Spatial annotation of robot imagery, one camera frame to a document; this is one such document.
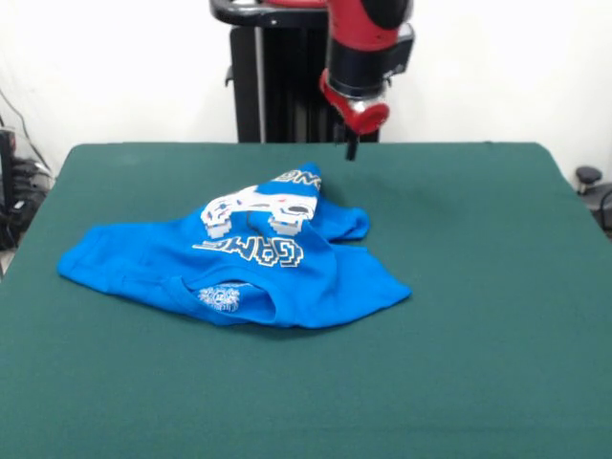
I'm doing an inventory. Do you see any dark green table cloth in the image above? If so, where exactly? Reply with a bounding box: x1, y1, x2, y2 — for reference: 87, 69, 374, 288
0, 142, 612, 459

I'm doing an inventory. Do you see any black electronics box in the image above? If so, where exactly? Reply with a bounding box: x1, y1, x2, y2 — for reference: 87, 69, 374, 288
0, 127, 16, 216

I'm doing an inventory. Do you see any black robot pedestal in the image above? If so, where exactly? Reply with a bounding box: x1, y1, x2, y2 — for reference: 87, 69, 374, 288
208, 0, 383, 144

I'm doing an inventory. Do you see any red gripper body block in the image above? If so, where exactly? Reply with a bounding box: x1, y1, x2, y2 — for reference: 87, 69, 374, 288
318, 69, 391, 137

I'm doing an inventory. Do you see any black cable bundle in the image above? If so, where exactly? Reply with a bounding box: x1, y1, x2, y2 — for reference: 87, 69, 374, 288
0, 157, 55, 251

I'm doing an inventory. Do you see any blue printed t-shirt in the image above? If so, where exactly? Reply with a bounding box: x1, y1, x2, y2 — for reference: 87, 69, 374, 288
55, 161, 413, 330

